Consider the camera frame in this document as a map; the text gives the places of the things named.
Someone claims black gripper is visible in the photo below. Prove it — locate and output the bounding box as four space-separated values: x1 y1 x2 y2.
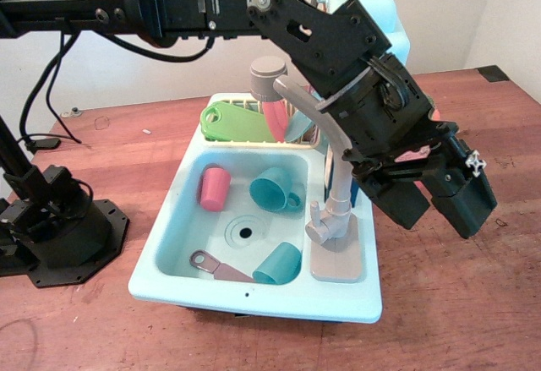
321 54 497 239

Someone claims grey faucet lever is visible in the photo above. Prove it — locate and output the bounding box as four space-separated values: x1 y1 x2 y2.
305 200 329 245

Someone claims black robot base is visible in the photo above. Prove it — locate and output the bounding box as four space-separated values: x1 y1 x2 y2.
1 124 129 288

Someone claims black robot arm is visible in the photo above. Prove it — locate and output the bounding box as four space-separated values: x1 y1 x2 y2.
1 0 497 238

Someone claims grey toy faucet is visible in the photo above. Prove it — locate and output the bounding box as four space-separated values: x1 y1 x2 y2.
250 56 362 283

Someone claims cream dish rack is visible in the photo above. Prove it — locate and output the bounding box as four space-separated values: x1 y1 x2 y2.
202 93 321 149

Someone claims black tape patch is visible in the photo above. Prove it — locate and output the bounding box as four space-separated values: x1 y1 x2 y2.
477 65 510 83

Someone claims light blue toy plate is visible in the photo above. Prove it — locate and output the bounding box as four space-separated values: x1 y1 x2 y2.
284 110 314 144

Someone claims teal toy mug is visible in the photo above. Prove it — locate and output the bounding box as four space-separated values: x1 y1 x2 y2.
249 166 305 212

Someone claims teal toy cup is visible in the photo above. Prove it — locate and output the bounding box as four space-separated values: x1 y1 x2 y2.
252 242 302 285

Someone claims pink toy plate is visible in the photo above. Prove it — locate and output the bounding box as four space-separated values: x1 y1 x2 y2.
262 101 288 142

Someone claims light blue toy sink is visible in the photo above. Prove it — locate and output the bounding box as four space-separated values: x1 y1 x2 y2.
128 130 383 324

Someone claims green toy cutting board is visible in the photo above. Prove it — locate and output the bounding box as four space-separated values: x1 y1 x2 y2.
199 101 275 143

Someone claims pink toy cup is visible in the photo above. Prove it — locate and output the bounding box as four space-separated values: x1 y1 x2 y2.
199 166 231 212

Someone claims brown toy spatula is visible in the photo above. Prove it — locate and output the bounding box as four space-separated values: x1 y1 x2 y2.
189 249 254 283

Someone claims small metal bolt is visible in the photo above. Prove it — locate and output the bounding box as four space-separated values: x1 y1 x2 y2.
61 107 83 118

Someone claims black cable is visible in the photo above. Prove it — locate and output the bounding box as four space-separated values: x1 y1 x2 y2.
17 32 212 149

